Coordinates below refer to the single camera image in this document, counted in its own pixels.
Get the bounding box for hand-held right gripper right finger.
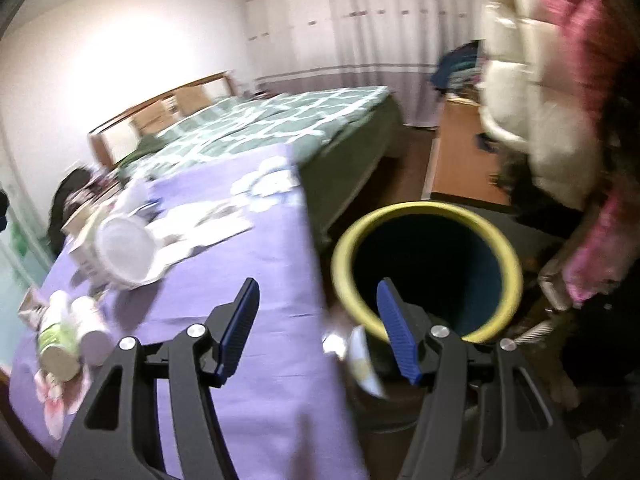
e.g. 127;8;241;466
376;278;583;480

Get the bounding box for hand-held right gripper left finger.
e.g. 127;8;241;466
52;277;261;480

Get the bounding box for white wrapper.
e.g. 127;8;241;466
322;325;386;398

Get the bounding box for blue bin with yellow rim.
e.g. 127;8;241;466
331;201;523;433

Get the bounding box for purple floral tablecloth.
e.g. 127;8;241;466
10;144;371;480

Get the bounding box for white paper sheets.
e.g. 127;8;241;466
145;200;253;261

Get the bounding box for white plastic bowl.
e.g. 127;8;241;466
95;215;166;291

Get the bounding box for plain white bottle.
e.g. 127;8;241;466
70;296;115;365

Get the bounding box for white cardboard box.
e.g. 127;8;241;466
67;205;108;281

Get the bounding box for crumpled white tissue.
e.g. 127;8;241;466
115;177;156;216

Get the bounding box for white bottle with green label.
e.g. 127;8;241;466
37;290;83;378

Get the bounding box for wooden desk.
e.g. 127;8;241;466
430;97;516;206

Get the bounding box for dark green cloth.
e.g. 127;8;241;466
132;137;168;160

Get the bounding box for small brown and white box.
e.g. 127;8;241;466
17;287;51;331

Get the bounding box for dark clothes pile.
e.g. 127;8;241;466
47;167;121;256

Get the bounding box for bed with green duvet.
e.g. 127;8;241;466
125;86;391;181

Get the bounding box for wooden bed headboard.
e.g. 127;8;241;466
87;72;236;171

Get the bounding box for white puffer jacket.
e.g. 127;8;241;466
477;0;608;211

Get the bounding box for clothes pile on desk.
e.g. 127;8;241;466
430;42;486;96

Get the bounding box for pink and white curtain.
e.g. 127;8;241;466
240;0;488;128

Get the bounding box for pink quilted coat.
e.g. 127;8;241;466
530;0;640;306

